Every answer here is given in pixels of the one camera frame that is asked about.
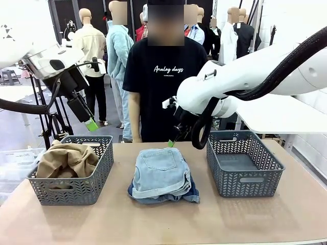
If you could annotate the mannequin in black shirt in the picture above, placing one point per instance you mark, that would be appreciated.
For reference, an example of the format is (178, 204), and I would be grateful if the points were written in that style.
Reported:
(245, 38)

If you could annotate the mannequin in light blue shirt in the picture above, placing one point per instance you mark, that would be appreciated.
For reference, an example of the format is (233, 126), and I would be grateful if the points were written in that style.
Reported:
(196, 33)

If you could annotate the tan garment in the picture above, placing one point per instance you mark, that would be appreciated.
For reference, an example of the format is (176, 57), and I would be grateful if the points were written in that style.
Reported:
(66, 158)

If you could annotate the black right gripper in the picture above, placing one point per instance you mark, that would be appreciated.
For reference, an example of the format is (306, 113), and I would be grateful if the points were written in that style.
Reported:
(186, 120)

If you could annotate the grey plastic lattice basket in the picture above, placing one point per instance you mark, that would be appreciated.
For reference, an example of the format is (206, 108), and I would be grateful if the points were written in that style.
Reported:
(245, 186)
(84, 189)

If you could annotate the clear plastic storage box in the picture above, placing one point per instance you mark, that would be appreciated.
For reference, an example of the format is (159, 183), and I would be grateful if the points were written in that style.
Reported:
(18, 163)

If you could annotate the person's right forearm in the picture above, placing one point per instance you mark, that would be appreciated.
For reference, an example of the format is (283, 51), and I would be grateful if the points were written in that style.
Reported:
(135, 122)

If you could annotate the light blue denim shorts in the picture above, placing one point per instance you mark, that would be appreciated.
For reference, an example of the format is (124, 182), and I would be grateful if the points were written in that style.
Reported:
(158, 173)

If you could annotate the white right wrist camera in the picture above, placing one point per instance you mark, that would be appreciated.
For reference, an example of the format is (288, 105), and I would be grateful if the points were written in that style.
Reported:
(167, 103)

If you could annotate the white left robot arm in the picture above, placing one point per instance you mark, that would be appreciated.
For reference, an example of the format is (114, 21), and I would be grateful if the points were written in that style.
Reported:
(25, 30)

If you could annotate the black tripod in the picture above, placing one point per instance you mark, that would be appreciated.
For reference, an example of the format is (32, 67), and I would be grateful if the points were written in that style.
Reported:
(57, 125)

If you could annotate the black light stand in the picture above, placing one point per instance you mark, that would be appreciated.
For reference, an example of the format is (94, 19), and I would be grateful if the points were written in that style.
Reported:
(274, 35)

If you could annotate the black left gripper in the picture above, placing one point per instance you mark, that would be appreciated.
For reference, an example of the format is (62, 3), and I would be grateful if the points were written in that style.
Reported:
(66, 81)

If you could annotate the small mannequin in black top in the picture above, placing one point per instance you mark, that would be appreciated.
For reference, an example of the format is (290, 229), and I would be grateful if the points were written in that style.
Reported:
(212, 38)

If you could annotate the mannequin in light blue fleece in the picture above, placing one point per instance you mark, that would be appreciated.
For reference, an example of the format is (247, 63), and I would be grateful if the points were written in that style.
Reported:
(118, 46)

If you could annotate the mannequin in cream jacket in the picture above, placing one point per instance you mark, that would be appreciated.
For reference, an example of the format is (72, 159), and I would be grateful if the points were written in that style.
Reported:
(89, 38)

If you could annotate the person in black T-shirt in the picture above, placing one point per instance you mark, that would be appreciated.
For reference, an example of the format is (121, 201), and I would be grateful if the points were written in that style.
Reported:
(163, 102)

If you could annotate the mannequin in white shirt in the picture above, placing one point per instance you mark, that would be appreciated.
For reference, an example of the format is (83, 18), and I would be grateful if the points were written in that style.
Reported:
(227, 43)

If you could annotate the dark blue denim shorts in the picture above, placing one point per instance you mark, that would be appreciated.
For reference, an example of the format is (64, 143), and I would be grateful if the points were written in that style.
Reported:
(163, 199)

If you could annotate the dark stool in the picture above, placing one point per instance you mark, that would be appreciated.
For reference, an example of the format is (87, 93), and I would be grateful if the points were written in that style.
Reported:
(10, 76)

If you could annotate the white table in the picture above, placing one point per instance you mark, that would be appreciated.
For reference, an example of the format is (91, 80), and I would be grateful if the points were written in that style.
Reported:
(15, 94)
(281, 114)

